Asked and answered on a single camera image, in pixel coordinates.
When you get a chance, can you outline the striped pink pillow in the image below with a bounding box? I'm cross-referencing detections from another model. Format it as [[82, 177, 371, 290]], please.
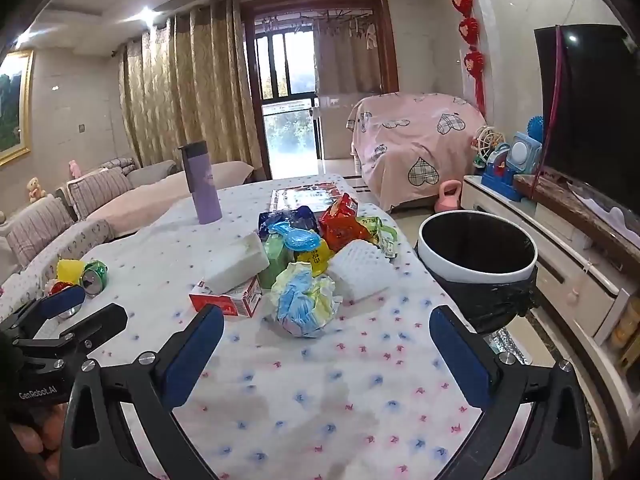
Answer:
[[66, 167, 135, 221], [4, 195, 76, 266]]

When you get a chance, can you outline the red drink carton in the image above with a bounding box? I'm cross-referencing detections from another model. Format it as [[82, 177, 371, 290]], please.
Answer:
[[189, 275, 263, 318]]

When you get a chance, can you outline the beige patterned curtain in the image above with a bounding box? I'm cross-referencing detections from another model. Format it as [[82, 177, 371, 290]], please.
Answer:
[[119, 0, 266, 181]]

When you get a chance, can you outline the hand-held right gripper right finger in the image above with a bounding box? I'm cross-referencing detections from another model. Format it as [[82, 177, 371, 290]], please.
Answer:
[[429, 305, 593, 480]]

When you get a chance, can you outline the white bin with black liner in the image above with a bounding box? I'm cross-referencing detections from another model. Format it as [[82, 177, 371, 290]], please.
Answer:
[[414, 211, 540, 335]]

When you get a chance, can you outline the teal plastic package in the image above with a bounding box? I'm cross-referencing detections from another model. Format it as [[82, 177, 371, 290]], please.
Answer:
[[267, 220, 321, 251]]

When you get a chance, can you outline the crushed green can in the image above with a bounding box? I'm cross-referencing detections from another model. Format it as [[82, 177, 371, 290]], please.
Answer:
[[80, 260, 110, 300]]

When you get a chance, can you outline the person's left hand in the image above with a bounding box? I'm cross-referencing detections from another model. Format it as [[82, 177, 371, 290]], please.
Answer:
[[7, 402, 66, 463]]

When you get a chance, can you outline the brown wooden door frame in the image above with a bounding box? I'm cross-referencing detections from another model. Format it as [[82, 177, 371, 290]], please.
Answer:
[[239, 0, 401, 181]]

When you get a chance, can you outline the dark blue foil wrapper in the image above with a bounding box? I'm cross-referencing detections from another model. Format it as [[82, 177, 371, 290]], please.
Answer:
[[257, 205, 321, 236]]

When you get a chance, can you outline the red printed picture book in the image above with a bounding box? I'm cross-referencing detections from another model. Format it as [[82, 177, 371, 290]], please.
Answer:
[[269, 180, 353, 211]]

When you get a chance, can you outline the small yellow wrapper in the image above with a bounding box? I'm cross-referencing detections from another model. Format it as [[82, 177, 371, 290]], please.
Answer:
[[56, 259, 86, 283]]

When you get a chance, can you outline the green snack bag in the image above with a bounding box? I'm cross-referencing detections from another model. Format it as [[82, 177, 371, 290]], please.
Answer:
[[357, 215, 398, 261]]

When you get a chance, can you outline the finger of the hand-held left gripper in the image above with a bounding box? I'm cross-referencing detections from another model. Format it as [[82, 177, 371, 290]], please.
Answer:
[[0, 285, 87, 336], [15, 304, 128, 361]]

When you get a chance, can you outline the white cloth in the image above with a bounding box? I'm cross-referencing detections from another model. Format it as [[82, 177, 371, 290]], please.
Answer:
[[565, 180, 640, 233]]

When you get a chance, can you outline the purple thermos bottle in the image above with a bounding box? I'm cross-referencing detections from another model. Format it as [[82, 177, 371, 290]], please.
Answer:
[[178, 141, 223, 225]]

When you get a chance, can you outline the red hanging knot decoration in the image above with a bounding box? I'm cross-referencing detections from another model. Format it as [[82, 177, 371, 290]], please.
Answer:
[[446, 0, 488, 116]]

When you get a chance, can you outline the green drink carton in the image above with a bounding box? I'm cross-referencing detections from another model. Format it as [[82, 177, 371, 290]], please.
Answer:
[[257, 232, 301, 291]]

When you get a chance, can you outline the red snack bag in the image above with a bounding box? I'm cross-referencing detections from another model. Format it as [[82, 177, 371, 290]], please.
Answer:
[[318, 192, 373, 253]]

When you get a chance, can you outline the crumpled blue yellow wrapper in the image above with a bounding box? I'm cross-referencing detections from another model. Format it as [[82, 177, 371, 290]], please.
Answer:
[[270, 261, 343, 338]]

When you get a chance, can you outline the white foam block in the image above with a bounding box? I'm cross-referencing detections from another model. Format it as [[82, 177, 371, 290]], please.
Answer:
[[202, 235, 271, 295]]

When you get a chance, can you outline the grey pink sofa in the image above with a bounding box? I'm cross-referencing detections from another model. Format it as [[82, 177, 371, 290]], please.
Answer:
[[0, 157, 256, 301]]

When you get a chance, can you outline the yellow snack bag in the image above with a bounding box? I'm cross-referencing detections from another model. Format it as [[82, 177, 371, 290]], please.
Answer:
[[295, 240, 336, 277]]

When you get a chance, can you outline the black flat television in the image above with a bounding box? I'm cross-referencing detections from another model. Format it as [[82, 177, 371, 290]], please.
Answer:
[[534, 24, 640, 211]]

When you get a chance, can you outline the pink kettlebell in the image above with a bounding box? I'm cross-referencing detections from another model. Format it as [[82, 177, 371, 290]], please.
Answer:
[[434, 180, 463, 214]]

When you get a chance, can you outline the pink heart print sheet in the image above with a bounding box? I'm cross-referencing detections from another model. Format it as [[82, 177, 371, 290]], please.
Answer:
[[346, 92, 487, 211]]

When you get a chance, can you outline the white television cabinet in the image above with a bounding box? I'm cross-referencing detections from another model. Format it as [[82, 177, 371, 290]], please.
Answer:
[[460, 172, 640, 411]]

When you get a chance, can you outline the yellow canister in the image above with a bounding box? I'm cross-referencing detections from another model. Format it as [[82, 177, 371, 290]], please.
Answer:
[[612, 297, 640, 351]]

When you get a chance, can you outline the toy ferris wheel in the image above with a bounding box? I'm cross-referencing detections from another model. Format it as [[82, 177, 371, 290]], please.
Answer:
[[471, 125, 506, 168]]

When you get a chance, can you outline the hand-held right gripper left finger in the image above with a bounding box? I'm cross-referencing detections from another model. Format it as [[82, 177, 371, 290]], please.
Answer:
[[60, 304, 226, 480]]

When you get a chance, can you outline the pink hula hoop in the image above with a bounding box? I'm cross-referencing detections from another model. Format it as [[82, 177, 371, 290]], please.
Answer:
[[530, 25, 563, 216]]

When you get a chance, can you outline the blue toy machine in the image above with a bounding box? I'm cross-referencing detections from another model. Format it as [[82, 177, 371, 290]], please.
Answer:
[[481, 131, 543, 201]]

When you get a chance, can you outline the silver foil mat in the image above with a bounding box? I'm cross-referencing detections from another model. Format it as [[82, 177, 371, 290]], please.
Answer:
[[487, 327, 531, 366]]

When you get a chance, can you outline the white foam net sleeve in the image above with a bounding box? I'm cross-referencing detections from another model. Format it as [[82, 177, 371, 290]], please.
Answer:
[[327, 239, 396, 303]]

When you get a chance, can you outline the gold framed landscape painting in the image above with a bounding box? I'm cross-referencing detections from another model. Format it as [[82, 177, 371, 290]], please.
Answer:
[[0, 50, 35, 167]]

